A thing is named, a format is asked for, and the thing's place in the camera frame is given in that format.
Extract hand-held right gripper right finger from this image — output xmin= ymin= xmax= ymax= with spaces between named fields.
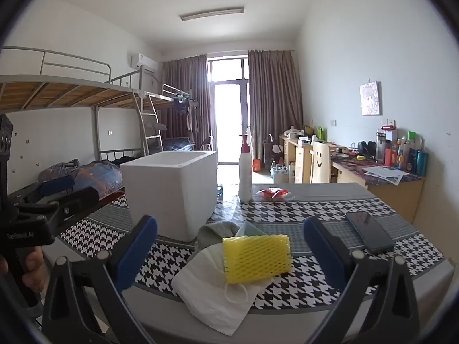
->
xmin=303 ymin=217 xmax=420 ymax=344

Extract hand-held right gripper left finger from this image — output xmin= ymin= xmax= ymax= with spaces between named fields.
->
xmin=42 ymin=214 xmax=158 ymax=344

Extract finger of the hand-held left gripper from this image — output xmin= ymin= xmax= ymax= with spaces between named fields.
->
xmin=7 ymin=175 xmax=77 ymax=205
xmin=16 ymin=186 xmax=101 ymax=235

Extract yellow sponge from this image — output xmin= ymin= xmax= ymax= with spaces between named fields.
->
xmin=222 ymin=234 xmax=292 ymax=284

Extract white foam box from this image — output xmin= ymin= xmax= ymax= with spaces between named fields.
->
xmin=119 ymin=150 xmax=218 ymax=241

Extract blue face mask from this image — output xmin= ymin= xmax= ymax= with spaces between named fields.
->
xmin=225 ymin=220 xmax=264 ymax=303

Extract white soft sheet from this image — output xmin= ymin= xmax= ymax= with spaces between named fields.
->
xmin=171 ymin=245 xmax=284 ymax=337

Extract grey sock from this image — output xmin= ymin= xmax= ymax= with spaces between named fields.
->
xmin=195 ymin=221 xmax=241 ymax=255

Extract person's left hand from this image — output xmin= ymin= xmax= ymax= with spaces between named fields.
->
xmin=21 ymin=250 xmax=48 ymax=295

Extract blue patterned quilt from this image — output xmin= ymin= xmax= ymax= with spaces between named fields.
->
xmin=39 ymin=159 xmax=124 ymax=201

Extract black smartphone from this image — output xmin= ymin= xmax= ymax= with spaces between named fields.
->
xmin=345 ymin=211 xmax=396 ymax=254

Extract houndstooth tablecloth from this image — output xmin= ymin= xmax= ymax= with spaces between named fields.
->
xmin=59 ymin=182 xmax=453 ymax=330

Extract red snack packet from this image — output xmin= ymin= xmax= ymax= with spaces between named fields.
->
xmin=256 ymin=187 xmax=293 ymax=201

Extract wooden desk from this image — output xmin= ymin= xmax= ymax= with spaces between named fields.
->
xmin=279 ymin=135 xmax=425 ymax=223

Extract wooden chair with smiley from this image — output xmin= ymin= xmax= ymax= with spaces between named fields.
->
xmin=310 ymin=141 xmax=332 ymax=184

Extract metal bunk bed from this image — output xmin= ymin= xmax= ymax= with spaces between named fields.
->
xmin=0 ymin=46 xmax=160 ymax=201
xmin=143 ymin=83 xmax=201 ymax=151

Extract printed papers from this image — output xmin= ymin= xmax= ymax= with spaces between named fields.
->
xmin=364 ymin=165 xmax=409 ymax=186

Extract white pump lotion bottle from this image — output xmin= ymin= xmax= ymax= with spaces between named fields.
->
xmin=238 ymin=128 xmax=254 ymax=202

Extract row of toiletry bottles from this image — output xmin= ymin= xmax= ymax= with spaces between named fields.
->
xmin=375 ymin=127 xmax=429 ymax=177

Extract dark hanging clothes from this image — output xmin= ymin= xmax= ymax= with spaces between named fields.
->
xmin=172 ymin=95 xmax=198 ymax=133

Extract white air conditioner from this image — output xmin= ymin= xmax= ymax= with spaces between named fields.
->
xmin=131 ymin=53 xmax=158 ymax=72

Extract brown curtain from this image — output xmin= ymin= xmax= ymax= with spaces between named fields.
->
xmin=161 ymin=54 xmax=212 ymax=151
xmin=248 ymin=49 xmax=305 ymax=167

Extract glass balcony door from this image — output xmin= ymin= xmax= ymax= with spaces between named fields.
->
xmin=207 ymin=56 xmax=250 ymax=165

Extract ceiling light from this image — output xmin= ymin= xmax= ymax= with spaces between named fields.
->
xmin=179 ymin=6 xmax=245 ymax=22

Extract wall picture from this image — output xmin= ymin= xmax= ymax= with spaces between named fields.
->
xmin=359 ymin=82 xmax=381 ymax=116

